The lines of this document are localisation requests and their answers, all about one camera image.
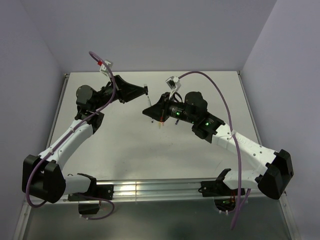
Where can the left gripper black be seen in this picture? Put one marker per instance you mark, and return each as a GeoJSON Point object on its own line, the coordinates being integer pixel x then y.
{"type": "Point", "coordinates": [125, 92]}

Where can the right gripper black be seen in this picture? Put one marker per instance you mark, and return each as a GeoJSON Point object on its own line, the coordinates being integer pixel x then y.
{"type": "Point", "coordinates": [159, 111]}

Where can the black pen cap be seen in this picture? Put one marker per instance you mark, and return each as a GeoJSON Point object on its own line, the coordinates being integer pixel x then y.
{"type": "Point", "coordinates": [146, 90]}

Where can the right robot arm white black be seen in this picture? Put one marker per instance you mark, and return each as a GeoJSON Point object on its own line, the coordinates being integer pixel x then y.
{"type": "Point", "coordinates": [272, 170]}

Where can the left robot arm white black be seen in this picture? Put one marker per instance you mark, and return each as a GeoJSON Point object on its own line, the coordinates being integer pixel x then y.
{"type": "Point", "coordinates": [42, 175]}

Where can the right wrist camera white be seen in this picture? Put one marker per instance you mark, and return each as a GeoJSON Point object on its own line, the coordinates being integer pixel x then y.
{"type": "Point", "coordinates": [174, 84]}

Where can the aluminium rail frame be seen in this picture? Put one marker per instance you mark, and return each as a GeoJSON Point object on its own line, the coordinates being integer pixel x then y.
{"type": "Point", "coordinates": [150, 190]}

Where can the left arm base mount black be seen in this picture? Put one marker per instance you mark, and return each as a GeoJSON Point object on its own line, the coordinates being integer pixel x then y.
{"type": "Point", "coordinates": [90, 202]}

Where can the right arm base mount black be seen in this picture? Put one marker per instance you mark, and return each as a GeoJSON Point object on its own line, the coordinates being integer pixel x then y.
{"type": "Point", "coordinates": [224, 197]}

